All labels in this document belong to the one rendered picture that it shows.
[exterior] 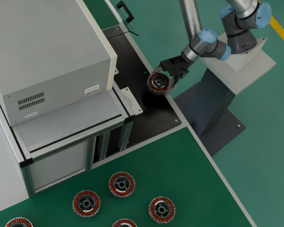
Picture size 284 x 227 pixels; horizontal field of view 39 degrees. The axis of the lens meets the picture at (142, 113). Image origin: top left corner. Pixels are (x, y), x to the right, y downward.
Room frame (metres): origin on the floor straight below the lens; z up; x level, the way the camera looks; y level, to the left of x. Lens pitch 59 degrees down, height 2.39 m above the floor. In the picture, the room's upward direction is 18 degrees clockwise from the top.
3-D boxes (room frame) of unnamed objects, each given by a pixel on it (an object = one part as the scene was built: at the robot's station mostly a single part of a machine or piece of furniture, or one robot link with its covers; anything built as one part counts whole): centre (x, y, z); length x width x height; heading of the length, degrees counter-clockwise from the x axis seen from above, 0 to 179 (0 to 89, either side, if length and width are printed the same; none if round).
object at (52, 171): (0.55, 0.25, 0.91); 0.28 x 0.03 x 0.32; 135
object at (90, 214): (0.48, 0.10, 0.77); 0.11 x 0.11 x 0.04
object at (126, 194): (0.60, -0.01, 0.77); 0.11 x 0.11 x 0.04
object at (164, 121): (1.05, 0.20, 0.76); 0.64 x 0.47 x 0.02; 45
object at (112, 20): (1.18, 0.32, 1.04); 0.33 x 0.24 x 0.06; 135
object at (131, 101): (0.97, 0.10, 0.78); 0.15 x 0.15 x 0.01; 45
